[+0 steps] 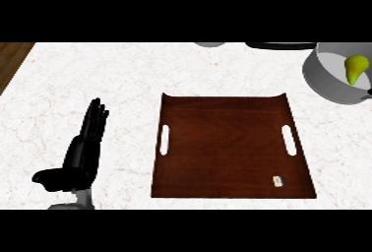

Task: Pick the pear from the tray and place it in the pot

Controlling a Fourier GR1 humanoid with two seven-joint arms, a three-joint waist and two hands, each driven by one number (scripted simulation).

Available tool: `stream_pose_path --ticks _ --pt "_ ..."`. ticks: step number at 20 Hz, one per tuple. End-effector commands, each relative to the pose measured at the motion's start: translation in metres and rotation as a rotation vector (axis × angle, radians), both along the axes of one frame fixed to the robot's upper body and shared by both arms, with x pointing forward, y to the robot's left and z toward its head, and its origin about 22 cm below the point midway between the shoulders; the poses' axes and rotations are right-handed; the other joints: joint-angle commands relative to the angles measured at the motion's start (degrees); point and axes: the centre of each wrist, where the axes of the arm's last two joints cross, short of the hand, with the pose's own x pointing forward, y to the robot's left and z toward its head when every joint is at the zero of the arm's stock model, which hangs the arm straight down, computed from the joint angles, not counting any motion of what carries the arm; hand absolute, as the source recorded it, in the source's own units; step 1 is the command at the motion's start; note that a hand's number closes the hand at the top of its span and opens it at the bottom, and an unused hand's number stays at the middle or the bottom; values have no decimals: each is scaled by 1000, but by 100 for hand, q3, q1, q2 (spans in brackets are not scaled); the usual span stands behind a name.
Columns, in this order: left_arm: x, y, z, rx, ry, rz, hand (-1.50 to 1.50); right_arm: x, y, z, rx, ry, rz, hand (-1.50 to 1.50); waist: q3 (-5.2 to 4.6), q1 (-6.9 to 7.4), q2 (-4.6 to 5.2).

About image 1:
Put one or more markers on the green pear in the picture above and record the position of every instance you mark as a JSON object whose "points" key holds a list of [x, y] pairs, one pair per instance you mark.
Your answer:
{"points": [[356, 68]]}

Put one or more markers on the grey metal pot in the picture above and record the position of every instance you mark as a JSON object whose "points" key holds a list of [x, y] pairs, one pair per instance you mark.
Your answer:
{"points": [[334, 82]]}

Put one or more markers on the black round object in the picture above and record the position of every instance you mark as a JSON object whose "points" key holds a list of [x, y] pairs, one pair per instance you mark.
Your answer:
{"points": [[280, 45]]}

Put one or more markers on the grey round object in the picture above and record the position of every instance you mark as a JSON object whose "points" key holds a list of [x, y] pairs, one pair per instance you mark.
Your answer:
{"points": [[210, 44]]}

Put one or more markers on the dark brown wooden tray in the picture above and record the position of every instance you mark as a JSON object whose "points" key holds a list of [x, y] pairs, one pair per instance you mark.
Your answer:
{"points": [[227, 147]]}

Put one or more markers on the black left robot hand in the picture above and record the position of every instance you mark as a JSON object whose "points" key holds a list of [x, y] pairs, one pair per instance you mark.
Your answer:
{"points": [[81, 157]]}

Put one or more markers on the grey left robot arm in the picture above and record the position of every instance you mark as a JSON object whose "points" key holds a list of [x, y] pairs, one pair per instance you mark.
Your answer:
{"points": [[83, 199]]}

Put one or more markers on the small pale label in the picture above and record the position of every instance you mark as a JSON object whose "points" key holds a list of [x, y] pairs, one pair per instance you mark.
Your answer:
{"points": [[277, 181]]}

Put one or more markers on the brown wooden surface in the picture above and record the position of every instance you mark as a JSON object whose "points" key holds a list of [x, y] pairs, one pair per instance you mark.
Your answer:
{"points": [[12, 60]]}

